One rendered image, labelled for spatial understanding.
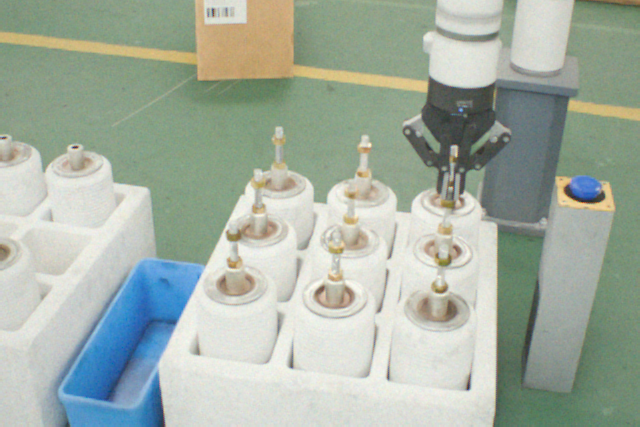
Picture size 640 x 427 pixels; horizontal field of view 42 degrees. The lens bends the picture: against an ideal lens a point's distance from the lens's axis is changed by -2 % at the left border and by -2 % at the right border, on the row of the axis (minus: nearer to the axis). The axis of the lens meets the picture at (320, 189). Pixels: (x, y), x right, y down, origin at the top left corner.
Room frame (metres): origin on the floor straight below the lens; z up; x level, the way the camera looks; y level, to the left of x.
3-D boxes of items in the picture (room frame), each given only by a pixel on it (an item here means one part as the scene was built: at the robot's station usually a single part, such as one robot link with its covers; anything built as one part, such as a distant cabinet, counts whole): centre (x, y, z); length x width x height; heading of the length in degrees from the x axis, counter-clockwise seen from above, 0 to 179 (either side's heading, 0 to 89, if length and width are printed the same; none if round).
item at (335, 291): (0.78, -0.02, 0.26); 0.02 x 0.02 x 0.03
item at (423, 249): (0.88, -0.16, 0.25); 0.08 x 0.08 x 0.01
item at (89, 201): (1.07, 0.36, 0.16); 0.10 x 0.10 x 0.18
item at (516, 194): (1.37, -0.37, 0.15); 0.15 x 0.15 x 0.30; 76
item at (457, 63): (0.89, -0.16, 0.52); 0.11 x 0.09 x 0.06; 174
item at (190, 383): (0.90, -0.04, 0.09); 0.39 x 0.39 x 0.18; 80
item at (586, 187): (0.92, -0.34, 0.32); 0.04 x 0.04 x 0.02
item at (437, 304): (0.76, -0.14, 0.26); 0.02 x 0.02 x 0.03
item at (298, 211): (1.03, 0.06, 0.16); 0.10 x 0.10 x 0.18
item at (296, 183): (1.03, 0.06, 0.25); 0.08 x 0.08 x 0.01
